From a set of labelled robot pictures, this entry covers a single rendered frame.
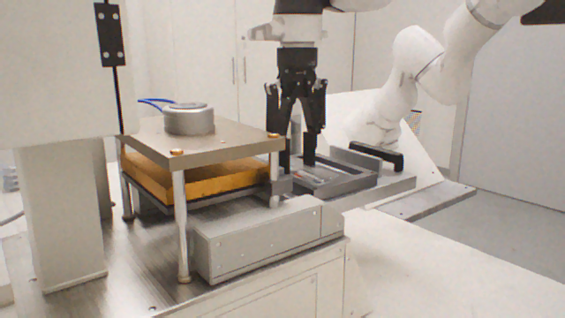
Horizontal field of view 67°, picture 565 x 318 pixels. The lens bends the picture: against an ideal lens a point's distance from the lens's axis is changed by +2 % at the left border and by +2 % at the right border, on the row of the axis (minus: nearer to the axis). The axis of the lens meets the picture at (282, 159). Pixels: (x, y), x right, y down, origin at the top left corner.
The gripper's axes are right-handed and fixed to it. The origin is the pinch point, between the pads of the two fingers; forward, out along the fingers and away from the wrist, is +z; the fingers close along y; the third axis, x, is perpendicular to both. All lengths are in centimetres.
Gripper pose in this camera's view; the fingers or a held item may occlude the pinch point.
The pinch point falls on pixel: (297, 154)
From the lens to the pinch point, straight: 81.7
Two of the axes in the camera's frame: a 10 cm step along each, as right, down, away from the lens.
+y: 8.0, -1.8, 5.7
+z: 0.1, 9.6, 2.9
